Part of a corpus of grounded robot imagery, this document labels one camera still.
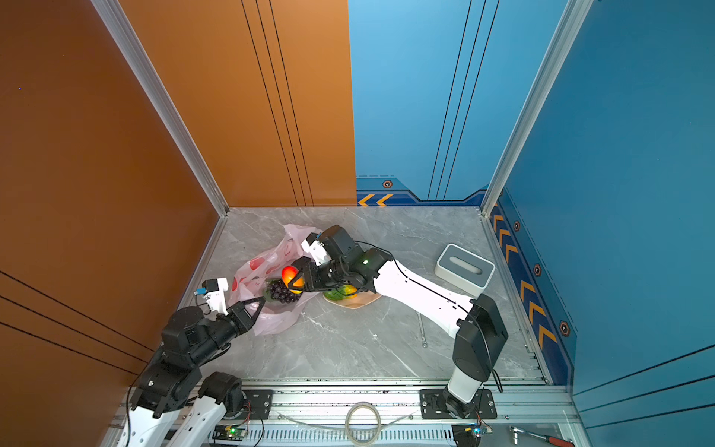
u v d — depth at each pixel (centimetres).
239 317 59
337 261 57
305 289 64
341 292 85
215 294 62
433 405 72
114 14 70
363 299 91
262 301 69
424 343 85
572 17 70
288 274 69
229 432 71
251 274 78
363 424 71
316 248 68
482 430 69
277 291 91
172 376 48
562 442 68
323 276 64
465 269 96
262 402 73
